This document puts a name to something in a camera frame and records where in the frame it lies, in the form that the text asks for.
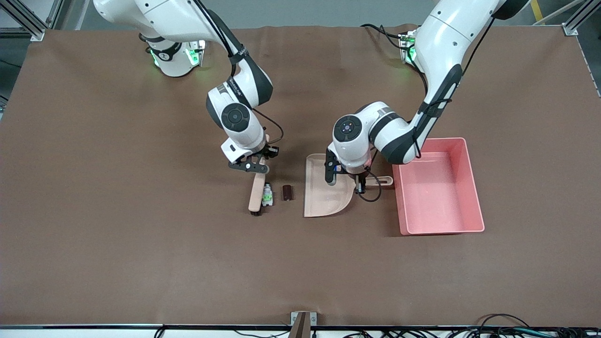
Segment beige hand brush black bristles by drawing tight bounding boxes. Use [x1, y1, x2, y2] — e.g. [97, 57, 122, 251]
[247, 134, 272, 216]

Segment brown table mat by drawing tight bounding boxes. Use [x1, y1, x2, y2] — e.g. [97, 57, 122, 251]
[0, 24, 601, 328]

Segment pink plastic bin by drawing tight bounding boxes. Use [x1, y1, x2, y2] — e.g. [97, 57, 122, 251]
[391, 137, 485, 236]

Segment black left base cable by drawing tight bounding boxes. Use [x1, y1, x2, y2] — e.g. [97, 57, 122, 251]
[361, 23, 414, 50]

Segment aluminium frame profile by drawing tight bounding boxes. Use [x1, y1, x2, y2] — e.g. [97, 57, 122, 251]
[0, 0, 64, 42]
[561, 0, 601, 36]

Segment black cable bundle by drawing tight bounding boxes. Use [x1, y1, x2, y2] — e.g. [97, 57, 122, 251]
[343, 314, 601, 338]

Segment beige plastic dustpan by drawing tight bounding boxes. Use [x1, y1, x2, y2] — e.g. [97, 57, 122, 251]
[303, 153, 394, 218]

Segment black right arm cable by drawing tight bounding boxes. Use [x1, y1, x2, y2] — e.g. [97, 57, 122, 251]
[193, 0, 285, 146]

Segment metal table edge bracket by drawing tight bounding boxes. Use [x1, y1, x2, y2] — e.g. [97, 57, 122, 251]
[290, 311, 317, 338]

